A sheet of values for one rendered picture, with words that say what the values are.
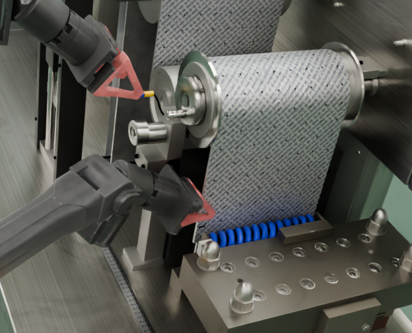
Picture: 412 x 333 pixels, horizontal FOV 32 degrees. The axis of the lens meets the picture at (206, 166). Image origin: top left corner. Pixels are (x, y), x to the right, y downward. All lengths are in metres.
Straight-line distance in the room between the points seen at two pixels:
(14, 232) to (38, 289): 0.37
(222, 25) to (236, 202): 0.31
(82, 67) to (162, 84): 0.30
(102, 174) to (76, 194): 0.05
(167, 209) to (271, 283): 0.20
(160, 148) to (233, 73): 0.19
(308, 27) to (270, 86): 0.35
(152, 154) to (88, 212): 0.25
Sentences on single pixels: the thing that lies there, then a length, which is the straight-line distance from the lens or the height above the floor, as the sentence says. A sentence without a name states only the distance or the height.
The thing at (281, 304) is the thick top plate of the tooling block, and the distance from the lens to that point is 1.12.
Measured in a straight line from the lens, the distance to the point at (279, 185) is 1.21.
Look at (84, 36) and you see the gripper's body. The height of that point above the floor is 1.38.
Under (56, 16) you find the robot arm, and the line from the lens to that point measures 0.94.
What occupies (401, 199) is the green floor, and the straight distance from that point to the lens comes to 3.33.
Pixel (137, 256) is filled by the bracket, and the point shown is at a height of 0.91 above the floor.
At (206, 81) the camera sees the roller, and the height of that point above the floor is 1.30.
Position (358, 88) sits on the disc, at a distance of 1.19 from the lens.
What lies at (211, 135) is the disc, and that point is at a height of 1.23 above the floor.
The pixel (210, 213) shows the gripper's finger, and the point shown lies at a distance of 1.17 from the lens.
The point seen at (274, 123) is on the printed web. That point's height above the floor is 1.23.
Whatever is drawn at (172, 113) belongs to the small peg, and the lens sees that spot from 1.10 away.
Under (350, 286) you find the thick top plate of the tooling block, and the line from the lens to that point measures 1.19.
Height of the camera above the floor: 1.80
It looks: 34 degrees down
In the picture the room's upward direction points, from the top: 11 degrees clockwise
